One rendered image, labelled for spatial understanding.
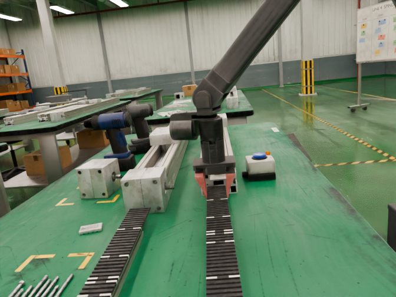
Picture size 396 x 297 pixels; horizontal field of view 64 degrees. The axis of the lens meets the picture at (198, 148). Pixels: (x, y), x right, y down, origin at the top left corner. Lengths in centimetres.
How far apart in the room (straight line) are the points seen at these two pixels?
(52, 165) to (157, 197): 249
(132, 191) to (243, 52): 42
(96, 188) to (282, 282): 62
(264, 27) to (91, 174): 62
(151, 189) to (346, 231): 44
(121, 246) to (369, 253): 44
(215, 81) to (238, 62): 6
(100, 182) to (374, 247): 71
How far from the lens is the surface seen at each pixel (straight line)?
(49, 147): 321
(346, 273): 59
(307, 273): 58
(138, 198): 81
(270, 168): 96
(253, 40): 70
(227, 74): 71
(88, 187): 100
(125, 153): 121
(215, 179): 87
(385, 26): 670
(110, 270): 57
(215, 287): 49
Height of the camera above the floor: 111
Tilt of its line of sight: 14 degrees down
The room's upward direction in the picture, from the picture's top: 6 degrees counter-clockwise
